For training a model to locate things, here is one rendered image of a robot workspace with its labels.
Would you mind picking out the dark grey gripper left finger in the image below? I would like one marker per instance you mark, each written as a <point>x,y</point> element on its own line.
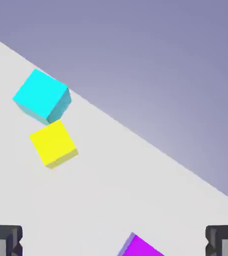
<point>2,238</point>

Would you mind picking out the small magenta cube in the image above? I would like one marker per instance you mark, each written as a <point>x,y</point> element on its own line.
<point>141,248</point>

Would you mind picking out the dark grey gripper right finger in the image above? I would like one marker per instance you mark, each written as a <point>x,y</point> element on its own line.
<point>225,238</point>

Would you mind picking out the small cyan cube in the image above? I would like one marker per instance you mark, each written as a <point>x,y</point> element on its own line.
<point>39,94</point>

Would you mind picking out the small yellow cube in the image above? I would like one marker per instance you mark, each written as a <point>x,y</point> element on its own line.
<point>52,143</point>

